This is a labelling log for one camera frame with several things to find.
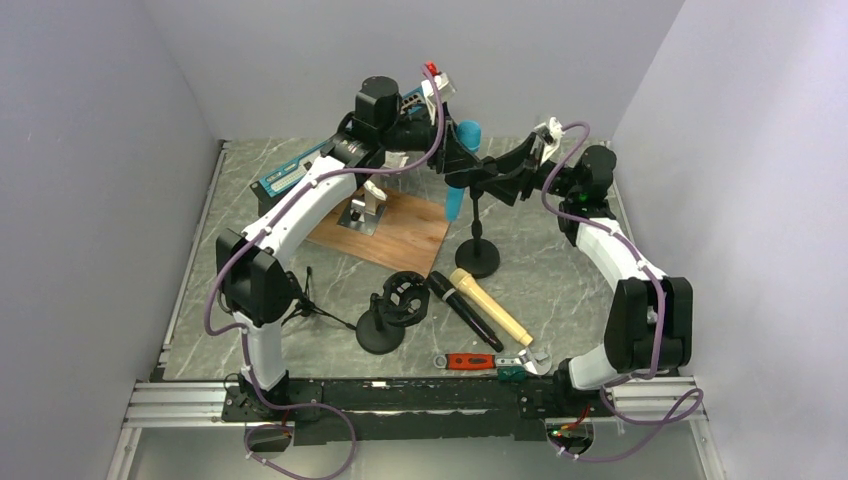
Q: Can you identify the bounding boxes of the black round base mic stand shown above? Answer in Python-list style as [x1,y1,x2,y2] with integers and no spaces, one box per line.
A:
[355,271,430,355]

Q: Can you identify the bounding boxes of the black clip mic stand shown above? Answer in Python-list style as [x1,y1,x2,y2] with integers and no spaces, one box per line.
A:
[454,188,501,279]

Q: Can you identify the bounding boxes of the green small connector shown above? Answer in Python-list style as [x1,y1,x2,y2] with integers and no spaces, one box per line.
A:
[497,367,527,383]

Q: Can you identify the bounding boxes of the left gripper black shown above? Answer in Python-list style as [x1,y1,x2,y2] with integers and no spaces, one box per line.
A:
[380,101,484,175]

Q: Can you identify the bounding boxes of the blue network switch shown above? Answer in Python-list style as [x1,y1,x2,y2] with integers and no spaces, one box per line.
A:
[249,86,425,200]

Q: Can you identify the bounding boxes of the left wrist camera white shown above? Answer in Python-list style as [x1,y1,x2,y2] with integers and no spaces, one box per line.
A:
[420,61,456,126]

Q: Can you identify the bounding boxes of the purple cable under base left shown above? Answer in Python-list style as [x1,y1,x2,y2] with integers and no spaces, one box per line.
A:
[243,400,359,480]

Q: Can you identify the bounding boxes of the brown wooden board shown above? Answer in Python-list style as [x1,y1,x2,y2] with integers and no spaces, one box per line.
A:
[307,189,450,274]

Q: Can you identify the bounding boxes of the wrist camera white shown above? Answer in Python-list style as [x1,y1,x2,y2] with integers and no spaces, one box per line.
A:
[533,116,564,164]
[420,61,456,126]

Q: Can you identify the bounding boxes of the red handled adjustable wrench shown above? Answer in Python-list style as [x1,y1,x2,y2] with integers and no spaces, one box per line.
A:
[433,348,552,376]

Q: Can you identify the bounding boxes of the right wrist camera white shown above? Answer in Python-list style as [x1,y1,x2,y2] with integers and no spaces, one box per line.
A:
[533,116,564,164]

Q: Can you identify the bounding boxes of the beige gold microphone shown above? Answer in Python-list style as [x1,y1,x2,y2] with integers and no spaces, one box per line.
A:
[449,268,534,347]

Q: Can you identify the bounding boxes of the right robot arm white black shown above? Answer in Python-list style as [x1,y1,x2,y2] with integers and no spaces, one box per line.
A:
[482,133,693,415]

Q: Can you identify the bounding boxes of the white silver bracket fixture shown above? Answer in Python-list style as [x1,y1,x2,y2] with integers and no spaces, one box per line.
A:
[338,175,388,235]

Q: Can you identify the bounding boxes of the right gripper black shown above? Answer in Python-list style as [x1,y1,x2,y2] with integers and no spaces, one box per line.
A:
[477,133,581,207]

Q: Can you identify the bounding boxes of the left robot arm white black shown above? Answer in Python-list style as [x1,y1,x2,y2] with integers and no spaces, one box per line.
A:
[204,71,477,420]

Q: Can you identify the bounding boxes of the black microphone blue foam head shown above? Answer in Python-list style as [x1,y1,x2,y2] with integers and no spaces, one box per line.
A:
[425,270,504,353]

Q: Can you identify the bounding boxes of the black tripod shock mount stand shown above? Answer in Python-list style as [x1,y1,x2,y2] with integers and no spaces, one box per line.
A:
[281,266,356,331]

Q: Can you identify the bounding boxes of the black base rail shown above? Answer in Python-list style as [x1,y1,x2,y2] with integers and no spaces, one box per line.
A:
[220,377,612,446]

